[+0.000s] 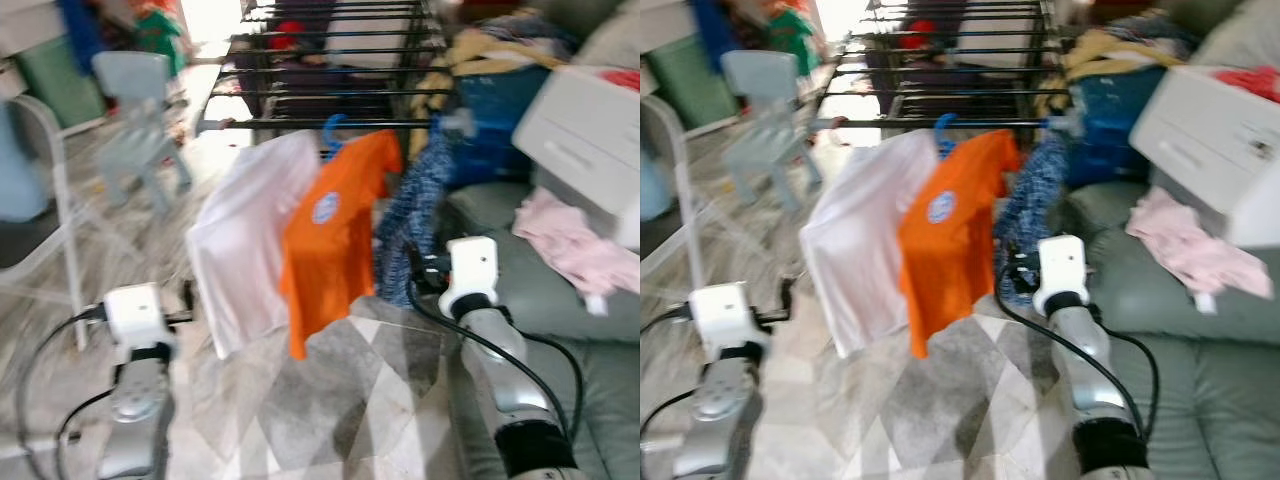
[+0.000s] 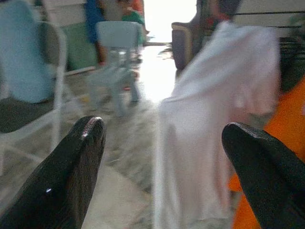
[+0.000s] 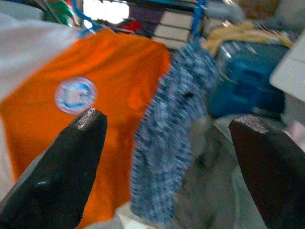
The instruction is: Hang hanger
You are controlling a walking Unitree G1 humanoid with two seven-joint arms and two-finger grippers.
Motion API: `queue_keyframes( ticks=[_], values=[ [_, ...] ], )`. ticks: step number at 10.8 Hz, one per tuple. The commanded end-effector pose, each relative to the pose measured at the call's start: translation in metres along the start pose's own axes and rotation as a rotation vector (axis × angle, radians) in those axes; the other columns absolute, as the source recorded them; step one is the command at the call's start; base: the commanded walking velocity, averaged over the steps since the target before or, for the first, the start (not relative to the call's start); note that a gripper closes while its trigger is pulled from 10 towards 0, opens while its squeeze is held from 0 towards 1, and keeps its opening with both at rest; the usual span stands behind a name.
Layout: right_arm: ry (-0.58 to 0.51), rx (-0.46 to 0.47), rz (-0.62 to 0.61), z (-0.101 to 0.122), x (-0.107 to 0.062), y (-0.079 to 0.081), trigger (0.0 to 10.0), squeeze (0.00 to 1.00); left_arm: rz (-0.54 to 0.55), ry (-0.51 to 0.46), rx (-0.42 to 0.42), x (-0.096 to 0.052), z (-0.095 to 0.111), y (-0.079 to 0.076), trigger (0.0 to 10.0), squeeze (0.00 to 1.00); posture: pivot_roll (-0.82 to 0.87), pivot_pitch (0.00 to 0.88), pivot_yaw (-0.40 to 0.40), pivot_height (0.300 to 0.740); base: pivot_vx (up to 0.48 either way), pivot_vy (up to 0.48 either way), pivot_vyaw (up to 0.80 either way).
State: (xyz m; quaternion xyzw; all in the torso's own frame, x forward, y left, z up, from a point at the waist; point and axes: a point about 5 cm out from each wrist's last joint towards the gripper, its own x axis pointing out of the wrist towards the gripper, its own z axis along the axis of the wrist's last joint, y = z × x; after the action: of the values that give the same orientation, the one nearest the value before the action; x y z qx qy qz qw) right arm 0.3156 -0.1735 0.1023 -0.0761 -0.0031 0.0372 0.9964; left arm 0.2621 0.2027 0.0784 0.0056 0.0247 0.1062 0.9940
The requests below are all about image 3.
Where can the yellow cream cloth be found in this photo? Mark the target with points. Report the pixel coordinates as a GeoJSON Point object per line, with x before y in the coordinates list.
{"type": "Point", "coordinates": [238, 32]}

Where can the white printer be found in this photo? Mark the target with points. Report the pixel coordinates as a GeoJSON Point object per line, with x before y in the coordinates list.
{"type": "Point", "coordinates": [293, 71]}

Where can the blue plastic storage box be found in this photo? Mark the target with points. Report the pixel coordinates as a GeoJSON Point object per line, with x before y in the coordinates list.
{"type": "Point", "coordinates": [250, 83]}

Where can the blue plastic hanger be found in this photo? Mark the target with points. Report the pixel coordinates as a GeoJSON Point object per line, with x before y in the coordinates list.
{"type": "Point", "coordinates": [197, 19]}
{"type": "Point", "coordinates": [82, 14]}

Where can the white shirt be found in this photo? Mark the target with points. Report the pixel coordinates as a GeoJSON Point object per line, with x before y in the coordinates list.
{"type": "Point", "coordinates": [23, 47]}

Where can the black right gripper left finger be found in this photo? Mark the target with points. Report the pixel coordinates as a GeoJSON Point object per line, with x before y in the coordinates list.
{"type": "Point", "coordinates": [59, 167]}

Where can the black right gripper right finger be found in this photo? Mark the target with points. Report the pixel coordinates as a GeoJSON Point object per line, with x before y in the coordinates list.
{"type": "Point", "coordinates": [274, 179]}

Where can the orange t-shirt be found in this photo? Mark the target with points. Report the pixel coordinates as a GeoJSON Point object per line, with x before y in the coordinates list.
{"type": "Point", "coordinates": [107, 66]}

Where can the blue white patterned garment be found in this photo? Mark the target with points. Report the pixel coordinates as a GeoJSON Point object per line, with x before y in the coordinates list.
{"type": "Point", "coordinates": [171, 119]}

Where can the purple armchair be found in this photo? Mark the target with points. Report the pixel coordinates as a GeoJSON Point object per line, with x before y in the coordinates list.
{"type": "Point", "coordinates": [147, 14]}

